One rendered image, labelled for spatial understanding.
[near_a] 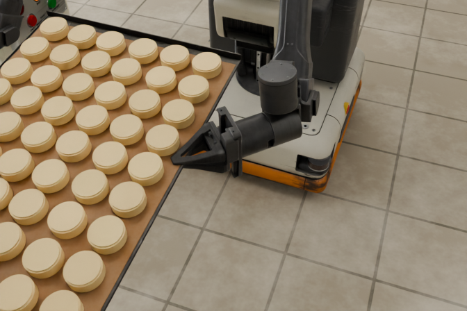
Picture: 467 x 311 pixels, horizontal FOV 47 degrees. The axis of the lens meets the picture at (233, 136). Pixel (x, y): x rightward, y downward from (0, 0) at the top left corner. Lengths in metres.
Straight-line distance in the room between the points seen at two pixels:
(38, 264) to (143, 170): 0.19
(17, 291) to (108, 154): 0.22
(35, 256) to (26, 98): 0.29
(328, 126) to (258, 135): 1.10
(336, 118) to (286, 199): 0.35
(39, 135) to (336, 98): 1.34
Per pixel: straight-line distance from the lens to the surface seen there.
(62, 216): 0.76
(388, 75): 2.64
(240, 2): 1.61
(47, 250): 0.74
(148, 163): 0.78
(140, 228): 0.75
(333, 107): 1.96
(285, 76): 0.77
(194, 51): 0.96
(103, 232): 0.73
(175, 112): 0.83
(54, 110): 0.89
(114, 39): 0.98
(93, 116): 0.86
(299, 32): 0.87
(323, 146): 1.82
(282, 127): 0.81
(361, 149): 2.23
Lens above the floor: 1.54
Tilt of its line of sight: 44 degrees down
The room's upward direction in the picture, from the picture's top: straight up
